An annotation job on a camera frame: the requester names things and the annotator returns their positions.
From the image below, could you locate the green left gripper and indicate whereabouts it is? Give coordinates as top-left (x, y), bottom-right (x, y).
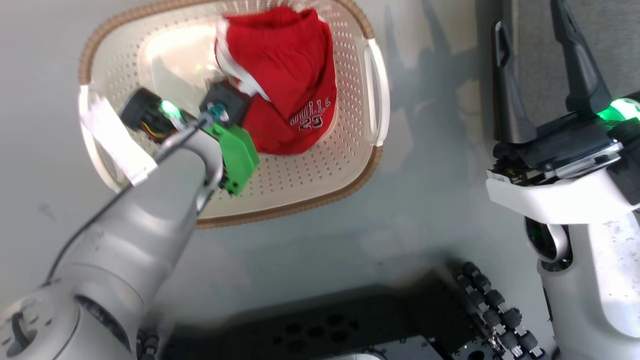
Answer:
top-left (202, 122), bottom-right (260, 197)

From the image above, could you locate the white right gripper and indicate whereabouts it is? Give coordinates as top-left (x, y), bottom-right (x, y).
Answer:
top-left (485, 0), bottom-right (640, 225)

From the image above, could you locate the red and white jersey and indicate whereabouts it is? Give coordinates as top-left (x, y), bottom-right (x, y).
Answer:
top-left (214, 5), bottom-right (339, 156)

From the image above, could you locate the grey fabric sofa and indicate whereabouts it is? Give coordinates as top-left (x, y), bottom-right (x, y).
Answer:
top-left (509, 0), bottom-right (640, 128)

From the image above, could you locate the beige perforated laundry basket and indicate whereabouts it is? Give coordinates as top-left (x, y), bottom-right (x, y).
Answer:
top-left (77, 0), bottom-right (391, 230)

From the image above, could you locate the black roller omni wheel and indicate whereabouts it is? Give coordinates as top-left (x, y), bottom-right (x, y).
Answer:
top-left (452, 261), bottom-right (549, 360)

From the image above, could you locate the teal left camera connector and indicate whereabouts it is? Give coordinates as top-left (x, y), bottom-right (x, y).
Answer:
top-left (206, 102), bottom-right (230, 125)

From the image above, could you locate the white paper cable tag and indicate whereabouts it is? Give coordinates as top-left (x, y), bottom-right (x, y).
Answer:
top-left (79, 97), bottom-right (159, 187)

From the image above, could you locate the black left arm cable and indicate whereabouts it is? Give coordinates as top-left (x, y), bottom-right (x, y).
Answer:
top-left (45, 122), bottom-right (213, 287)

